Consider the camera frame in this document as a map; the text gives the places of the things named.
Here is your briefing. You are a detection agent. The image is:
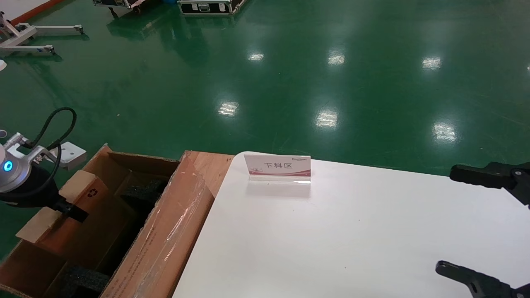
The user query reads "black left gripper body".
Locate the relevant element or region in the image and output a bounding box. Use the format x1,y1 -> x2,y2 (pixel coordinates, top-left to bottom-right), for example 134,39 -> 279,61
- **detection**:
0,166 -> 67,209

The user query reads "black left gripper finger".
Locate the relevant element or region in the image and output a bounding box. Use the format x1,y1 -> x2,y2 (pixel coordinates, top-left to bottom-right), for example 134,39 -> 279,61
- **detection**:
56,198 -> 89,223

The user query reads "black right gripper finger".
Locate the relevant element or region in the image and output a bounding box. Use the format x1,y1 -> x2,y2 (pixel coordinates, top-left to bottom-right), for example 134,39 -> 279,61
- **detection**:
435,261 -> 530,298
449,161 -> 530,206

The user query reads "small cardboard box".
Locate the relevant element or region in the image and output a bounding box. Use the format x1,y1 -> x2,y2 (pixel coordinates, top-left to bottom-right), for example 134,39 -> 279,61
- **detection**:
16,170 -> 138,272

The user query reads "large cardboard box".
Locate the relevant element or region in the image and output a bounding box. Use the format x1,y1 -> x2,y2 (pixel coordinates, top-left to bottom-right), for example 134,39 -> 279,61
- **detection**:
0,144 -> 236,298

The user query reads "black foam block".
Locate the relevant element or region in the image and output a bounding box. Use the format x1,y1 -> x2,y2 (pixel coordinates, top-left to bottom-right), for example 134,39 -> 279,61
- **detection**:
62,265 -> 111,295
120,177 -> 171,207

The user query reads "grey metal floor stand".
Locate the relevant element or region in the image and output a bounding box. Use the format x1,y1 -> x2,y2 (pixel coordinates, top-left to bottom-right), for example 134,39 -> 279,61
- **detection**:
0,12 -> 85,56

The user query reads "acrylic sign with Chinese text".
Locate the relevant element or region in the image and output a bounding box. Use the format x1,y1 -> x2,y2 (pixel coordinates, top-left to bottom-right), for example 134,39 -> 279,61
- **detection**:
243,154 -> 312,185

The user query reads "silver camera mount bracket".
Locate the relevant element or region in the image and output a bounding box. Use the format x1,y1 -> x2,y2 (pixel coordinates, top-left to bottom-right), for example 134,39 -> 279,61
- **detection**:
3,132 -> 63,167

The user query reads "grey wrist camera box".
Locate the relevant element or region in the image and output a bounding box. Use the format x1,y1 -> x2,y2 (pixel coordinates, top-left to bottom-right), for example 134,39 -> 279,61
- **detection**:
52,142 -> 87,171

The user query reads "thick black looped cable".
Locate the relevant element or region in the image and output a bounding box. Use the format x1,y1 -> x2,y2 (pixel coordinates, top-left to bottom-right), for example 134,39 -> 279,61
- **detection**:
23,107 -> 78,150

